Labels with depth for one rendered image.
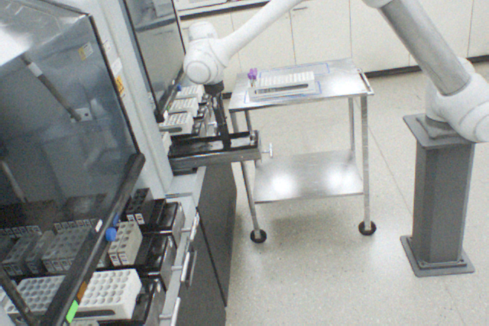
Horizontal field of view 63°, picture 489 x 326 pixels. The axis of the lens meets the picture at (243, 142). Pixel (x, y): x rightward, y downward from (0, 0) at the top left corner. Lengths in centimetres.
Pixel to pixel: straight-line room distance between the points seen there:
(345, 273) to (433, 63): 112
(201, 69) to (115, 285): 63
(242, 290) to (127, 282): 111
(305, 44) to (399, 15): 257
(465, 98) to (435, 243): 81
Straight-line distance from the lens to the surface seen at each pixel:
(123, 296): 99
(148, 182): 130
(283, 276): 207
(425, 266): 208
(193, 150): 155
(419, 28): 129
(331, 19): 376
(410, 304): 198
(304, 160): 232
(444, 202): 186
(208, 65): 121
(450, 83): 139
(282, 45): 376
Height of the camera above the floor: 155
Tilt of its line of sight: 29 degrees down
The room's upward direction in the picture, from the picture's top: 11 degrees counter-clockwise
